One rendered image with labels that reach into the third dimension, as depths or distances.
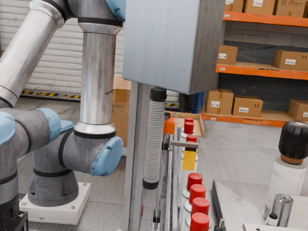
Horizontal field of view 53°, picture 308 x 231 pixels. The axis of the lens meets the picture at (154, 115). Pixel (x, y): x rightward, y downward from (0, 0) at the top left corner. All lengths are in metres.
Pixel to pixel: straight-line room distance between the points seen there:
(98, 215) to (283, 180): 0.55
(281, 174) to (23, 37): 0.75
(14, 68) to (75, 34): 4.45
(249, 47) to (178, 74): 4.80
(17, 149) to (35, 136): 0.05
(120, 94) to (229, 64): 3.29
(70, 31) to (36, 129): 4.62
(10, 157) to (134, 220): 0.38
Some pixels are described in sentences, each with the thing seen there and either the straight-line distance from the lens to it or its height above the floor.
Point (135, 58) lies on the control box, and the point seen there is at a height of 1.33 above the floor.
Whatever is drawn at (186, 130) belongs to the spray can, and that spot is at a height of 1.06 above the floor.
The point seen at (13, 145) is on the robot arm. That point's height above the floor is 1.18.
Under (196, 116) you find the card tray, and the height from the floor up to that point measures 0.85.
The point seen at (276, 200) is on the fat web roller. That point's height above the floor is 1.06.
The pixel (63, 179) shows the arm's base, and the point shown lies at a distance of 0.96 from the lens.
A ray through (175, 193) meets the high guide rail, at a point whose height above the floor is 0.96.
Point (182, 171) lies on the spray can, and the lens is 0.91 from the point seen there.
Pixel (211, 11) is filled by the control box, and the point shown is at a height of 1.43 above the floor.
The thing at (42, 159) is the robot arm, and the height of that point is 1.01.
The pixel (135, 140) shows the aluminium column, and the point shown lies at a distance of 0.74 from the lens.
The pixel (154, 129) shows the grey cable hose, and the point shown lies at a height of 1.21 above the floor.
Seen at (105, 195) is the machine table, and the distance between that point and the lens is 1.09.
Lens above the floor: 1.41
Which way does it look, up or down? 17 degrees down
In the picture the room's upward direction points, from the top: 5 degrees clockwise
